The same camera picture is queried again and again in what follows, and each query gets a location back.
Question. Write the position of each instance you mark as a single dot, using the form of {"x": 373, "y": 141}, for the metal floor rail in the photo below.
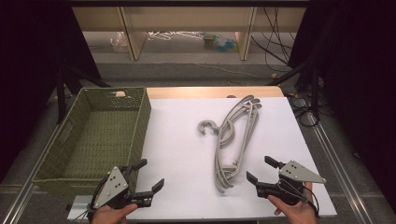
{"x": 339, "y": 174}
{"x": 18, "y": 199}

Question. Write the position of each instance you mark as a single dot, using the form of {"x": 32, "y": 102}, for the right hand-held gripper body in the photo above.
{"x": 295, "y": 174}

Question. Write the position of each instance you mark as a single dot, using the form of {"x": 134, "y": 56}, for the beige wooden shelf unit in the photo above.
{"x": 186, "y": 18}

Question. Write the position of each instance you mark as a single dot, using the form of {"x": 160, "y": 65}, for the black metal stand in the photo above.
{"x": 314, "y": 87}
{"x": 60, "y": 93}

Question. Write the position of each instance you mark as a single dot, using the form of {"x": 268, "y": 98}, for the person's left hand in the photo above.
{"x": 109, "y": 215}

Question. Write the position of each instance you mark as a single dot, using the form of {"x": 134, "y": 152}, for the white table mat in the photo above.
{"x": 180, "y": 161}

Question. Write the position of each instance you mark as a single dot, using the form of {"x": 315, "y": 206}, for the black curtain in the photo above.
{"x": 28, "y": 77}
{"x": 364, "y": 77}

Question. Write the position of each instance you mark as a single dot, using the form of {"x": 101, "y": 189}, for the colourful toy pile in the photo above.
{"x": 219, "y": 43}

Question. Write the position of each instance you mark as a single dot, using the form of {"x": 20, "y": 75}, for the clear plastic bag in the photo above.
{"x": 119, "y": 42}

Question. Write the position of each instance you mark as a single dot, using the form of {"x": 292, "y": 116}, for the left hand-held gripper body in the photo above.
{"x": 112, "y": 186}

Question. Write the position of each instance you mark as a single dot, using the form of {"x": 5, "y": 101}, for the green woven basket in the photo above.
{"x": 102, "y": 137}

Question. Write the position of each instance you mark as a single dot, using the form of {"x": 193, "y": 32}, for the person's right hand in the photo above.
{"x": 297, "y": 214}

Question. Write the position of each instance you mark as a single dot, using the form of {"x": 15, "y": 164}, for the grey plastic hanger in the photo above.
{"x": 240, "y": 155}
{"x": 249, "y": 124}
{"x": 232, "y": 115}
{"x": 216, "y": 161}

